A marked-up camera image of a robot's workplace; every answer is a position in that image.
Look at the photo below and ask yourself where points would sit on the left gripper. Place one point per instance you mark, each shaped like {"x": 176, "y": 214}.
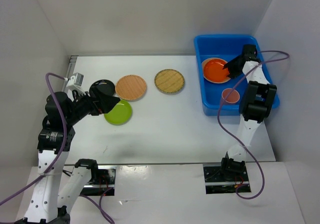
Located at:
{"x": 101, "y": 103}

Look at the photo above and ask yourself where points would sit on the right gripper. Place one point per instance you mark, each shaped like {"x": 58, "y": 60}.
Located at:
{"x": 233, "y": 74}

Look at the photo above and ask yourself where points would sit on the beige round plate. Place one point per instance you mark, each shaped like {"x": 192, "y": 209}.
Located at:
{"x": 207, "y": 77}

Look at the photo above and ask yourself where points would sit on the orange round plate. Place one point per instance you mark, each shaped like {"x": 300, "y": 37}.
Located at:
{"x": 215, "y": 70}

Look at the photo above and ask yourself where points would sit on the pink plastic cup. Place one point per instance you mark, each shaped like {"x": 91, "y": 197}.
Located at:
{"x": 230, "y": 96}

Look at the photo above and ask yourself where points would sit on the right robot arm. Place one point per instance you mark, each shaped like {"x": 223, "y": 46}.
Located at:
{"x": 255, "y": 106}

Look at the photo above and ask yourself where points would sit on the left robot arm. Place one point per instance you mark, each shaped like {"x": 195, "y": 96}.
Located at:
{"x": 51, "y": 204}

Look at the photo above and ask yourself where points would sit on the blue plastic bin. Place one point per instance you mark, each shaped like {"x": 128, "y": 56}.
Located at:
{"x": 223, "y": 46}

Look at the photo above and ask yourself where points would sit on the black round plate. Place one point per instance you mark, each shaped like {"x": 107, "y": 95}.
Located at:
{"x": 106, "y": 84}

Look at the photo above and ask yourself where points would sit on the green round plate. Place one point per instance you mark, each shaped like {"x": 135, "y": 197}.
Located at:
{"x": 120, "y": 114}

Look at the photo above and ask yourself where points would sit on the light brown woven plate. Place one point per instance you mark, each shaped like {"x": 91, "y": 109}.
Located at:
{"x": 131, "y": 87}

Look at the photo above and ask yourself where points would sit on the bamboo pattern round plate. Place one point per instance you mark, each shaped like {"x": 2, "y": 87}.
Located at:
{"x": 169, "y": 81}

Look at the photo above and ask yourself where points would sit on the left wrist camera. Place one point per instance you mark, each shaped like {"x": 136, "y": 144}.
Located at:
{"x": 75, "y": 81}

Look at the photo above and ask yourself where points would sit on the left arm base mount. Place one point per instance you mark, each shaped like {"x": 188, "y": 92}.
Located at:
{"x": 103, "y": 184}

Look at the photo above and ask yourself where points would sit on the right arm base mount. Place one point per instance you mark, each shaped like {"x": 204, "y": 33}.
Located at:
{"x": 216, "y": 183}

